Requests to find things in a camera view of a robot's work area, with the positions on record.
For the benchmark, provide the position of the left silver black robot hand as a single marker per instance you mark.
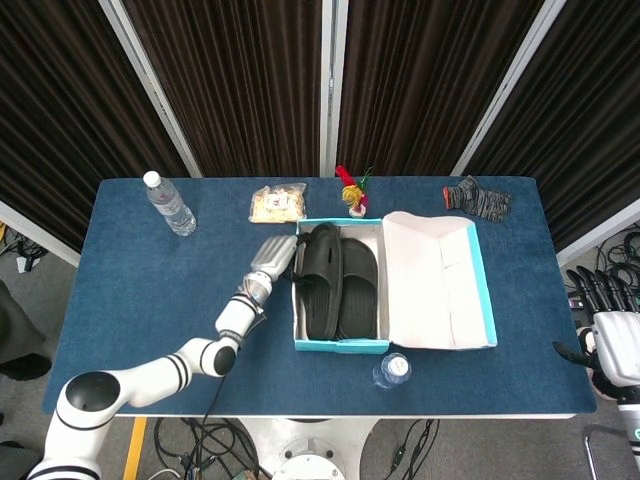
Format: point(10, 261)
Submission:
point(272, 257)

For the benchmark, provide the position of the blue table mat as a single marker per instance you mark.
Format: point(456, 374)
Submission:
point(125, 275)

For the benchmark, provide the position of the grey partition post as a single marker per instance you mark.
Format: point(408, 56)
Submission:
point(332, 75)
point(507, 90)
point(153, 90)
point(40, 236)
point(600, 235)

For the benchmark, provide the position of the black rubber slipper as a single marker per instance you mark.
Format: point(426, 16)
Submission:
point(320, 300)
point(360, 300)

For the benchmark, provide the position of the light blue open shoe box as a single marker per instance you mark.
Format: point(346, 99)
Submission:
point(430, 285)

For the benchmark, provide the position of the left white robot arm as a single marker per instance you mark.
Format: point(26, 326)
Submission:
point(150, 377)

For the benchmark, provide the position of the round white robot base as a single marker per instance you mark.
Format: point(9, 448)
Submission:
point(310, 467)

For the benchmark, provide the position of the clear snack bag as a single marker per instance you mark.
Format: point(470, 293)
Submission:
point(277, 202)

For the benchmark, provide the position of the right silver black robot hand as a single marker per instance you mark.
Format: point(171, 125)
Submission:
point(620, 350)

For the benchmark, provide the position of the labelled clear water bottle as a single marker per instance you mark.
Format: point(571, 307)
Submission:
point(170, 205)

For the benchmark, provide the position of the small clear water bottle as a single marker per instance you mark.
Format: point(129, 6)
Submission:
point(392, 371)

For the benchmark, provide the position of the yellow floor tape strip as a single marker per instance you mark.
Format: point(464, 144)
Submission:
point(135, 447)

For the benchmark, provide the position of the grey striped knit glove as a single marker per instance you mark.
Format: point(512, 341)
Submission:
point(477, 200)

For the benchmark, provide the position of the grey metal chair frame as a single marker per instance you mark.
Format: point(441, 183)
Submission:
point(591, 450)

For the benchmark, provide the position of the dark brown pleated curtain panel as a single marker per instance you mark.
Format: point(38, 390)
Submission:
point(50, 125)
point(425, 75)
point(590, 125)
point(240, 75)

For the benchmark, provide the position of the colourful feather toy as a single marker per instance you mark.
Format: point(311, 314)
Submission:
point(352, 192)

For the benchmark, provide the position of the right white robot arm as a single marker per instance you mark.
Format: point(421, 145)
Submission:
point(631, 440)

